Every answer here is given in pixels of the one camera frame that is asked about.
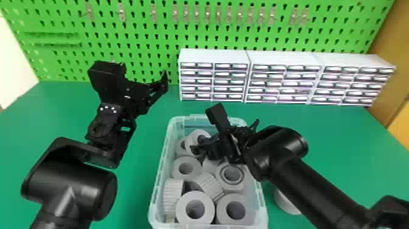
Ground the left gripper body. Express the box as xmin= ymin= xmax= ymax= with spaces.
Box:
xmin=122 ymin=81 xmax=152 ymax=116

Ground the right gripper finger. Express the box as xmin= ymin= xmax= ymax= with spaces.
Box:
xmin=204 ymin=147 xmax=228 ymax=163
xmin=191 ymin=135 xmax=221 ymax=154

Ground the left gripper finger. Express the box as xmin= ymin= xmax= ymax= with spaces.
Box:
xmin=140 ymin=92 xmax=164 ymax=115
xmin=147 ymin=70 xmax=169 ymax=94

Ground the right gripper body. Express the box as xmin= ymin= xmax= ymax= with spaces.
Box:
xmin=220 ymin=126 xmax=254 ymax=164

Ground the clear bin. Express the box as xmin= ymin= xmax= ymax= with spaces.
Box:
xmin=147 ymin=114 xmax=270 ymax=229

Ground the white drawer cabinet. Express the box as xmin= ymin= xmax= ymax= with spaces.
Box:
xmin=177 ymin=48 xmax=252 ymax=103
xmin=243 ymin=50 xmax=324 ymax=105
xmin=310 ymin=52 xmax=397 ymax=107

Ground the white panel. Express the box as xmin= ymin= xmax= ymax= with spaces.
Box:
xmin=0 ymin=16 xmax=40 ymax=111

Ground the grey ring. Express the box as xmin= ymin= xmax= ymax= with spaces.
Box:
xmin=186 ymin=129 xmax=212 ymax=151
xmin=174 ymin=136 xmax=193 ymax=158
xmin=170 ymin=155 xmax=202 ymax=181
xmin=201 ymin=158 xmax=222 ymax=175
xmin=161 ymin=178 xmax=186 ymax=224
xmin=274 ymin=188 xmax=303 ymax=216
xmin=191 ymin=172 xmax=226 ymax=203
xmin=214 ymin=161 xmax=248 ymax=193
xmin=175 ymin=190 xmax=216 ymax=225
xmin=215 ymin=192 xmax=257 ymax=225

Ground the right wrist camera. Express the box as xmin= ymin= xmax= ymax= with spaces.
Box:
xmin=204 ymin=102 xmax=231 ymax=133

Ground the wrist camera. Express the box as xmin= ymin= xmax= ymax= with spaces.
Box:
xmin=204 ymin=102 xmax=231 ymax=133
xmin=87 ymin=60 xmax=127 ymax=100

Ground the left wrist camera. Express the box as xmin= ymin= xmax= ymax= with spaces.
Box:
xmin=87 ymin=60 xmax=127 ymax=100

